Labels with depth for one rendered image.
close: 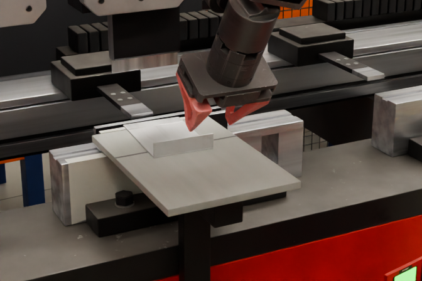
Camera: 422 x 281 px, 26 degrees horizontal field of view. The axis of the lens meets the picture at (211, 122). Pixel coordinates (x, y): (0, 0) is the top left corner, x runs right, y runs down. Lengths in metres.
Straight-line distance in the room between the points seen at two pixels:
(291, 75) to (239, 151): 0.50
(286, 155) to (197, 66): 0.41
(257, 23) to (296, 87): 0.74
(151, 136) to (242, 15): 0.35
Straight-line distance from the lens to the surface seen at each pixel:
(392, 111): 1.53
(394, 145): 1.54
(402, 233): 1.46
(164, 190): 1.11
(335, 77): 1.75
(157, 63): 1.31
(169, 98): 1.59
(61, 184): 1.29
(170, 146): 1.20
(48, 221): 1.33
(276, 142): 1.41
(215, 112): 1.36
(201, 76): 1.04
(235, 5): 0.98
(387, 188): 1.44
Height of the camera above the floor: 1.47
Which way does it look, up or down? 21 degrees down
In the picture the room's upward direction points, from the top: straight up
